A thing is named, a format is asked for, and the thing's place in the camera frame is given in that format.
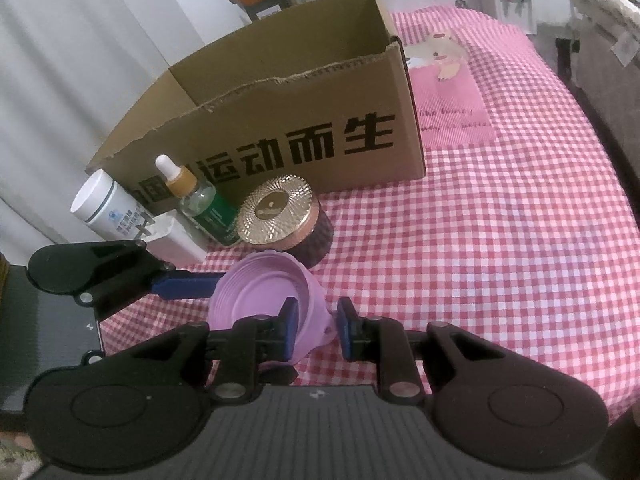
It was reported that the grey sofa with blanket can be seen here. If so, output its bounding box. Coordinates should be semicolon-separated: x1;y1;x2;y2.
568;0;639;171

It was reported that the white curtain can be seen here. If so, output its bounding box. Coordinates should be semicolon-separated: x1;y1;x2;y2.
1;0;244;264

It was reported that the gold lid candle jar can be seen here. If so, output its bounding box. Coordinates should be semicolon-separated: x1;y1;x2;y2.
236;174;333;269

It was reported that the white pill bottle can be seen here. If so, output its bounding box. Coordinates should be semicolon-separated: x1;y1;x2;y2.
70;169;148;240

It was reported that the brown cardboard box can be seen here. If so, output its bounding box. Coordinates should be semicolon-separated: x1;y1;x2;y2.
88;0;425;212

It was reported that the pink checkered tablecloth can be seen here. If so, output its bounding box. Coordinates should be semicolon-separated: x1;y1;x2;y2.
98;4;640;426

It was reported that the green dropper bottle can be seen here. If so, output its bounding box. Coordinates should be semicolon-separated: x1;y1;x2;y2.
155;154;240;247

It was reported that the white power adapter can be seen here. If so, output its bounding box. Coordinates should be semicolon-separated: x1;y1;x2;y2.
137;209;208;269

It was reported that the purple collapsible cup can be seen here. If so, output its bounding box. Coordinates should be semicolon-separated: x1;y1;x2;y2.
207;250;336;364

